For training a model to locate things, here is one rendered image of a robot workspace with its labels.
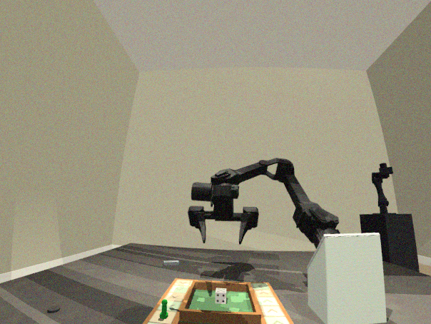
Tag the white die with black pips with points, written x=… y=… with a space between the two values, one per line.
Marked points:
x=220 y=295

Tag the green pawn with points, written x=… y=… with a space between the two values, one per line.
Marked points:
x=164 y=314

